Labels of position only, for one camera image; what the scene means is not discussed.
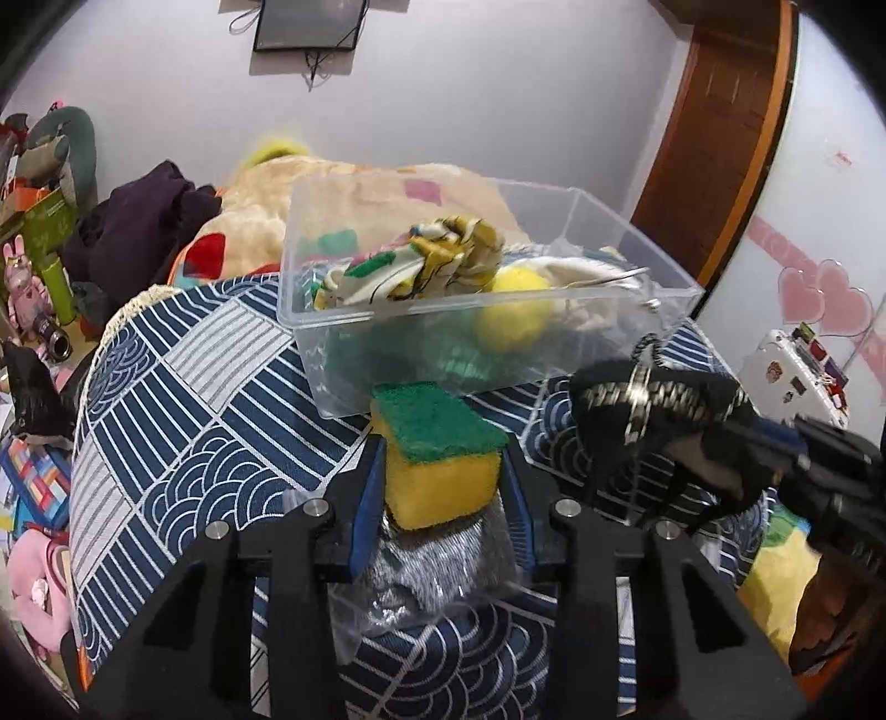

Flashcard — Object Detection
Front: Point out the pink plush toy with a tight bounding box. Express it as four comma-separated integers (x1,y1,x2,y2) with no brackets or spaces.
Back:
7,533,74,659

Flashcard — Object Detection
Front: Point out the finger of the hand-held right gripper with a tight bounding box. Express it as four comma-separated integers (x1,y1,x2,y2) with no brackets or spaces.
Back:
720,446,789,505
744,413,812,462

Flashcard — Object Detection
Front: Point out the dark purple clothing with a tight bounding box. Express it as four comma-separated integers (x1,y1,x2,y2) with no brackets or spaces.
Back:
62,161,223,299

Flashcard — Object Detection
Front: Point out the cream plush blanket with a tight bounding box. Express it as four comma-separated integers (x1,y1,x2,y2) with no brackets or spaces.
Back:
169,158,534,292

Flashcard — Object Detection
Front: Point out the clear plastic box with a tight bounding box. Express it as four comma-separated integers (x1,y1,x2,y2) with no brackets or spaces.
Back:
280,173,706,420

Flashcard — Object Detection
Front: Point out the black pouch with chain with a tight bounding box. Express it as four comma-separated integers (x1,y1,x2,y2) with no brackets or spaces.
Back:
569,333,771,534

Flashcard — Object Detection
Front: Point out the brown wooden door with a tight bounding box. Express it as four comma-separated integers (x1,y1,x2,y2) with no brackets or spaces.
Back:
630,0,800,286

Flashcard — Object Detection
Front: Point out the yellow blanket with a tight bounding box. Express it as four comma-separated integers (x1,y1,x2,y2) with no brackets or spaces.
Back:
735,508,825,662

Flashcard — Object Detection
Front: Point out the green cylinder bottle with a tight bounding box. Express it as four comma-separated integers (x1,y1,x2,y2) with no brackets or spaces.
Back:
40,255,79,326

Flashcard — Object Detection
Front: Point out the pink heart wall sticker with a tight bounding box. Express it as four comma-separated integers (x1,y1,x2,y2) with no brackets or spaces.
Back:
776,259,874,340

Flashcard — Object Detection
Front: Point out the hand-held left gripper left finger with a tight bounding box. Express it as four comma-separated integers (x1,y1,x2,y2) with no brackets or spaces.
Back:
61,436,387,720

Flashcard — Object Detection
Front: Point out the pink bunny figure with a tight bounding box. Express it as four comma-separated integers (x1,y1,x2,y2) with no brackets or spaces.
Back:
2,234,56,340

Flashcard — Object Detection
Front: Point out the steel wool in bag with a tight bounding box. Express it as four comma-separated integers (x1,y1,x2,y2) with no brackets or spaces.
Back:
331,495,522,641

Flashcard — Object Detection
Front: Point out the blue wave patterned cloth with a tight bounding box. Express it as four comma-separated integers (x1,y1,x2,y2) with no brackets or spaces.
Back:
69,275,769,720

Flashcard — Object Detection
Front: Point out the white suitcase with stickers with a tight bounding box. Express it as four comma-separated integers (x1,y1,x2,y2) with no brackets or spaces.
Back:
739,324,854,429

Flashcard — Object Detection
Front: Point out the green cardboard box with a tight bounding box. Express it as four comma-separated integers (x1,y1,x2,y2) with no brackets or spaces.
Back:
20,188,79,259

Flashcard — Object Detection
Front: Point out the yellow patterned cloth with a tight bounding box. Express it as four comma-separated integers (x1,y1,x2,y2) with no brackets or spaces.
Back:
313,216,502,310

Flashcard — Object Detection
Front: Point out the black wall monitor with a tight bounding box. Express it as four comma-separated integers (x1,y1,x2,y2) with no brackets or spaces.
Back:
253,0,371,53

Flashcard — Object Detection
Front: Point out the yellow soft ball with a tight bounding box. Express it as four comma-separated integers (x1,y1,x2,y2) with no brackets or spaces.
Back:
475,269,551,354

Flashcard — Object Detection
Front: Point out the yellow sponge with green pad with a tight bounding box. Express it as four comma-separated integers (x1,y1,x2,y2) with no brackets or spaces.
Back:
370,380,511,532

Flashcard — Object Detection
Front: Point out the grey green plush toy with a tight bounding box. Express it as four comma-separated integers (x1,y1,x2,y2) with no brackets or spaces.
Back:
26,107,99,209

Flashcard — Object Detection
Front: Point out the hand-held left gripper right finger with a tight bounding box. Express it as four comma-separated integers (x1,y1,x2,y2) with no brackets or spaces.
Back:
501,446,808,720

